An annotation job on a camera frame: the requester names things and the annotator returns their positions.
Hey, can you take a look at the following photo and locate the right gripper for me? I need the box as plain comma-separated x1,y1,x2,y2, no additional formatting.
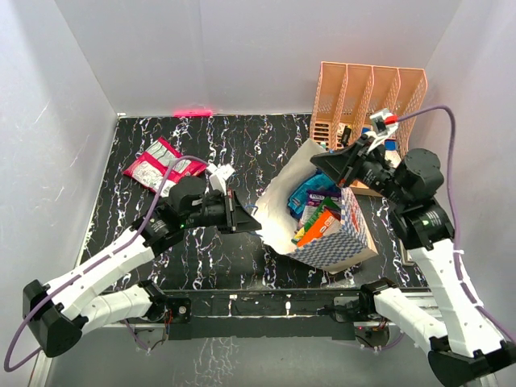
310,135,409,206

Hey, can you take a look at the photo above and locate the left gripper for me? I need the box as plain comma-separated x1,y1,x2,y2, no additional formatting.
182,189,262,234

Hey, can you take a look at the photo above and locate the blue checkered paper bag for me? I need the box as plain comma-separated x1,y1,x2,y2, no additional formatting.
253,139,377,273

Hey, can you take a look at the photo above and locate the orange candy pack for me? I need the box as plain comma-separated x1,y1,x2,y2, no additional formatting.
297,210,341,248

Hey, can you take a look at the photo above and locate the pink snack bag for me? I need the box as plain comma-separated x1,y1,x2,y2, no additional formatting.
123,137,206,198

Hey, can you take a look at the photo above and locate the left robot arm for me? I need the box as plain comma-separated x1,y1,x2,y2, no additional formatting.
23,177,261,358

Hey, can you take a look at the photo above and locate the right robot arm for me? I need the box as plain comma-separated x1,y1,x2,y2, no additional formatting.
310,135,515,386

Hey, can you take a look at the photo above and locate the blue snack bag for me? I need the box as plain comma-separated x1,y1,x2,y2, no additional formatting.
287,172,340,220

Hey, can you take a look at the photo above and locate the black yellow highlighter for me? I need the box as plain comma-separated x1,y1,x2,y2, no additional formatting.
339,126,352,148

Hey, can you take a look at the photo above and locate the green candy pack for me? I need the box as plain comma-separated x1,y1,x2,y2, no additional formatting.
291,198,341,244

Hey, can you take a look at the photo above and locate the purple candy pack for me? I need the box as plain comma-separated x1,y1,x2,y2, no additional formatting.
298,190,341,227

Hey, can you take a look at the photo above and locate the white tube with label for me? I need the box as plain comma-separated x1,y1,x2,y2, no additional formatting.
385,149,402,168

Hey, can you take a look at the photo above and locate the orange desk organizer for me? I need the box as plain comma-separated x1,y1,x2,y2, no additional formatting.
308,60,428,197

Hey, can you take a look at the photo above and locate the beige stapler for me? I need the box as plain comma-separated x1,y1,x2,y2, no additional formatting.
400,241,414,266

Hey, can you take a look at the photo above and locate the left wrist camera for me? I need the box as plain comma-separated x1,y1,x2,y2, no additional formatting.
206,163,235,194

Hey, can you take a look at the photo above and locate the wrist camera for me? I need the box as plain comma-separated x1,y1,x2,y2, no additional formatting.
369,108,399,141
206,163,235,194

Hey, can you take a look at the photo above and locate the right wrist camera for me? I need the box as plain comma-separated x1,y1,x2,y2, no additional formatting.
369,108,399,141

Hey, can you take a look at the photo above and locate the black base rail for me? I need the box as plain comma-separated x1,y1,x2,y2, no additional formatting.
120,286,444,343

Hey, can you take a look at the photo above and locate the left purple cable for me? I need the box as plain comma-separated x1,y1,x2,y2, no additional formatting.
2,156,210,372

